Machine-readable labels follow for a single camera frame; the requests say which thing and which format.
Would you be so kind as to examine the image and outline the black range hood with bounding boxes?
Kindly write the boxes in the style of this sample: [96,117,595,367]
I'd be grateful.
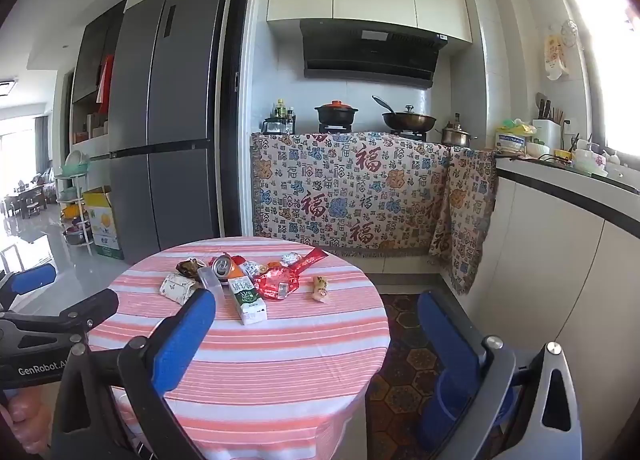
[299,18,448,89]

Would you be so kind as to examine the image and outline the pink striped tablecloth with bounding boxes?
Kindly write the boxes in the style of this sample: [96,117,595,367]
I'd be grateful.
[86,236,391,460]

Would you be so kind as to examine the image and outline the blue plastic trash bucket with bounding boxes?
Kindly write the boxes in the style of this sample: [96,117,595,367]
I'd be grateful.
[418,369,483,451]

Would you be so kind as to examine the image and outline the black clay pot red lid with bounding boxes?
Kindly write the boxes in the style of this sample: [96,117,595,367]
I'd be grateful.
[316,101,358,127]

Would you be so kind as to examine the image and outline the steel pot with lid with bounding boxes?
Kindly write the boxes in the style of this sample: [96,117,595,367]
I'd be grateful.
[436,113,477,147]

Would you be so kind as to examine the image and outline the grey double door refrigerator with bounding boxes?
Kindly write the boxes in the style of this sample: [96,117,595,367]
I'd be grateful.
[108,0,226,264]

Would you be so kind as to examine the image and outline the green tiered storage rack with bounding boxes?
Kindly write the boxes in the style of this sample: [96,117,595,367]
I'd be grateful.
[54,150,93,254]

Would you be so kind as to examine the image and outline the left human hand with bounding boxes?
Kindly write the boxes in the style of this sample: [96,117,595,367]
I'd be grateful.
[1,386,52,454]

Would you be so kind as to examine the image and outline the clear plastic kuromi box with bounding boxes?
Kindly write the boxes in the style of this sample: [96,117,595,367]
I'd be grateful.
[198,266,226,311]

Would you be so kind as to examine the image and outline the hanging patterned oven mitt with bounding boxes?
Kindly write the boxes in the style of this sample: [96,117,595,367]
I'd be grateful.
[544,34,570,81]

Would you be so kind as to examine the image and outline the yellow cardboard box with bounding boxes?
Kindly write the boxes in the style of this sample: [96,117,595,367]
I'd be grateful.
[82,185,124,260]

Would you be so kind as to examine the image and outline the white container yellow bag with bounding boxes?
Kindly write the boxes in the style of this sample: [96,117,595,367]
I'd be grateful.
[495,118,537,155]

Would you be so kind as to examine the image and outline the crushed orange soda can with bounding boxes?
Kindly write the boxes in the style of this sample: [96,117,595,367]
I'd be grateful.
[209,253,245,285]

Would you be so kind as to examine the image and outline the orange snack wrapper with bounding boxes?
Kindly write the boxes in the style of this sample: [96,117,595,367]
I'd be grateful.
[239,260,281,280]

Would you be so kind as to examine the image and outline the silver foil wrapper ball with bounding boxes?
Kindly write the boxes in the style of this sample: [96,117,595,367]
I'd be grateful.
[280,252,302,266]

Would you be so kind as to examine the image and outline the dark wok with lid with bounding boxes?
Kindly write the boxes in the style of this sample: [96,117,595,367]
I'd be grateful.
[372,95,436,133]

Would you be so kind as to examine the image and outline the white bowl on counter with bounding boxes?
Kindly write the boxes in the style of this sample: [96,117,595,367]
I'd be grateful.
[572,148,608,177]

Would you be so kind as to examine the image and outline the white lower cabinets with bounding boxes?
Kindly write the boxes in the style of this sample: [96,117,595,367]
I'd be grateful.
[458,161,639,459]

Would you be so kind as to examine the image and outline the patterned fu character cloth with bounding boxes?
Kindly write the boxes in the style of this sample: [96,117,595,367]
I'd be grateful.
[250,132,498,295]

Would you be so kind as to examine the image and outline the long red snack wrapper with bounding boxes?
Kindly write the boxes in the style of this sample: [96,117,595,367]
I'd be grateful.
[288,247,328,275]

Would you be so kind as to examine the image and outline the condiment bottle rack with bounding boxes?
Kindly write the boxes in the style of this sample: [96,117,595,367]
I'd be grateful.
[260,98,296,135]

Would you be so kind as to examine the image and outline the green white milk carton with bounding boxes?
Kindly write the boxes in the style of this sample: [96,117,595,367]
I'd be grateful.
[228,276,268,325]

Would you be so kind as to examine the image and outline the brown crumpled wrapper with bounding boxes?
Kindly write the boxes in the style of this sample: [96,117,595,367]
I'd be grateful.
[176,258,206,281]

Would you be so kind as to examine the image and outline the red foil snack bag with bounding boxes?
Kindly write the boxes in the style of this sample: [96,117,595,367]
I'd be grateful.
[254,266,299,301]

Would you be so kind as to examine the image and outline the white knife block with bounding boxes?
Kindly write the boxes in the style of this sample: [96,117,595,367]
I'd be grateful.
[533,92,565,149]

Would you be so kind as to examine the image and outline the small yellow snack wrapper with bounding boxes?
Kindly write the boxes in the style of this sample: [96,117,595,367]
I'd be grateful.
[312,276,329,303]

